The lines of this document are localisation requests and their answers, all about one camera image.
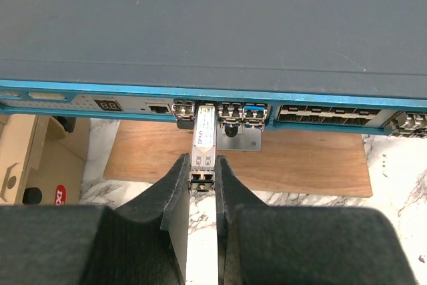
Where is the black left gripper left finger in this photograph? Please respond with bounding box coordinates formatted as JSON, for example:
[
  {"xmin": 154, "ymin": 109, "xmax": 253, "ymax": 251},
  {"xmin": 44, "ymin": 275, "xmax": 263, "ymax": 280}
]
[{"xmin": 1, "ymin": 154, "xmax": 190, "ymax": 284}]

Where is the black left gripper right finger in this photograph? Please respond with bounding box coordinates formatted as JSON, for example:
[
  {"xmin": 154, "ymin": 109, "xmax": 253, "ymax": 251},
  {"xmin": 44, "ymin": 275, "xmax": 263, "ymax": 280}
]
[{"xmin": 215, "ymin": 156, "xmax": 416, "ymax": 284}]

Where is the wooden base board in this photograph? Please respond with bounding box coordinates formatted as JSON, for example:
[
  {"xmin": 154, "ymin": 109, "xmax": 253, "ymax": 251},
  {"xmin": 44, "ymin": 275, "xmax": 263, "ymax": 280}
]
[{"xmin": 103, "ymin": 121, "xmax": 372, "ymax": 198}]

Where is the tan plastic tool case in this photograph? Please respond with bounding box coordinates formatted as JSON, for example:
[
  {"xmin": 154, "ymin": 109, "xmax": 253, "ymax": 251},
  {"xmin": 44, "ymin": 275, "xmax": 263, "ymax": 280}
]
[{"xmin": 1, "ymin": 114, "xmax": 91, "ymax": 206}]

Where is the metal switch stand bracket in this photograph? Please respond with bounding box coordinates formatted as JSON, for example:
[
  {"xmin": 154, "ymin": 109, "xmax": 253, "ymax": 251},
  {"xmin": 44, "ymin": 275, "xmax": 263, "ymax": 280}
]
[{"xmin": 216, "ymin": 125, "xmax": 262, "ymax": 152}]

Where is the dark blue network switch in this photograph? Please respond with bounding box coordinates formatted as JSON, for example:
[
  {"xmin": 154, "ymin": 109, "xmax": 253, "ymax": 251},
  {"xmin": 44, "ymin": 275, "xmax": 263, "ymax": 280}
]
[{"xmin": 1, "ymin": 0, "xmax": 426, "ymax": 138}]

